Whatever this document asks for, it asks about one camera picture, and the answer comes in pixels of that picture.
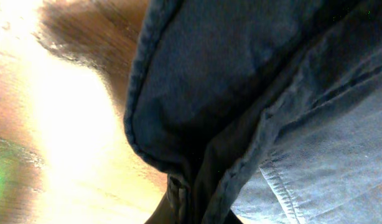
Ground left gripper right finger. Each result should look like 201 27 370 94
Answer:
223 210 243 224

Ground navy blue denim shorts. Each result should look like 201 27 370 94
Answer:
124 0 382 223

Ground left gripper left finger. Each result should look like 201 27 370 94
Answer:
144 194 175 224

